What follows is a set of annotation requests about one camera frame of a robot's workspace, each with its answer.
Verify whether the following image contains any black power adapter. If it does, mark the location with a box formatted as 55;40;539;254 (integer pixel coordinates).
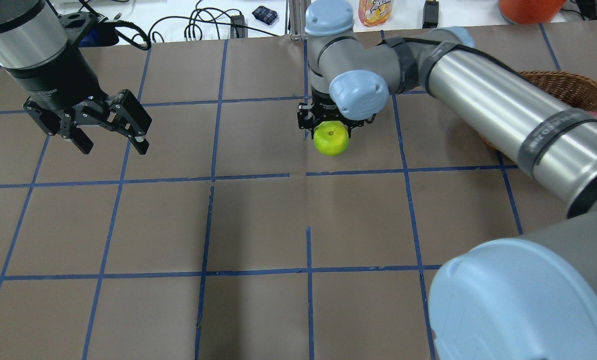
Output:
421;0;440;28

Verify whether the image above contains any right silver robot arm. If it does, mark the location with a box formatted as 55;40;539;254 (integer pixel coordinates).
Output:
306;0;597;360

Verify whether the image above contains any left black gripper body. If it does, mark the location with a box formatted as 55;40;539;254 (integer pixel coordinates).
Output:
8;47;111;126

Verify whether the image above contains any small dark blue pouch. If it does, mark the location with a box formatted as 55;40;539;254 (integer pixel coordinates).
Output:
252;6;279;26

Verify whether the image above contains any aluminium frame post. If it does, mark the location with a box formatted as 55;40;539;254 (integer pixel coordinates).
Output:
285;0;313;41

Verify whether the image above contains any woven wicker basket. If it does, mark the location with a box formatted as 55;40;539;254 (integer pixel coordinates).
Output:
478;70;597;151

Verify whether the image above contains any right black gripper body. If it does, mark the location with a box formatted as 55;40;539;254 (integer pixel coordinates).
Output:
311;89;348;126

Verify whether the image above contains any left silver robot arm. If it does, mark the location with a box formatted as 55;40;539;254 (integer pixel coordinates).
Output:
0;0;152;155

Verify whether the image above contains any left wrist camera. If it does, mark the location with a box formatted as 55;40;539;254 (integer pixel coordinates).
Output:
58;11;152;51

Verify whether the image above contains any yellow juice bottle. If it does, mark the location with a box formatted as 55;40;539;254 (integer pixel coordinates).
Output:
357;0;393;28

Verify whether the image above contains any orange bucket with lid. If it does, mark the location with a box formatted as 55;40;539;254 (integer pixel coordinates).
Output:
497;0;566;24

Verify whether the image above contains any green apple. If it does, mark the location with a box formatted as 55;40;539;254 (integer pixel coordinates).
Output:
313;120;350;157

